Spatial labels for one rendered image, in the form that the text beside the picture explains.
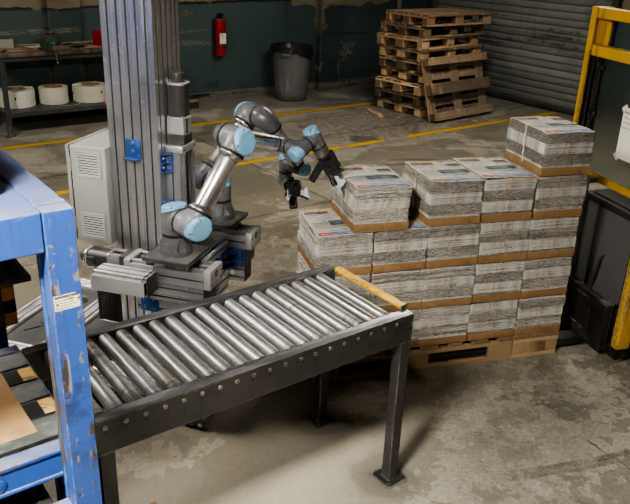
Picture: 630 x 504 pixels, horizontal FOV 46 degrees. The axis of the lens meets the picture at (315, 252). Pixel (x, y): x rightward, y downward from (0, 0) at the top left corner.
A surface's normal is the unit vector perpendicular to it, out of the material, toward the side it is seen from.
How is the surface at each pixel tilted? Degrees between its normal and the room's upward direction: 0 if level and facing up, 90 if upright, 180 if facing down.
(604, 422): 0
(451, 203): 90
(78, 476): 90
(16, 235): 90
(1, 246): 90
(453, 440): 0
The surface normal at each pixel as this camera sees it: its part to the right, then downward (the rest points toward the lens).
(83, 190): -0.29, 0.37
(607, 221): -0.96, 0.07
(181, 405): 0.59, 0.33
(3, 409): 0.04, -0.92
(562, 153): 0.27, 0.38
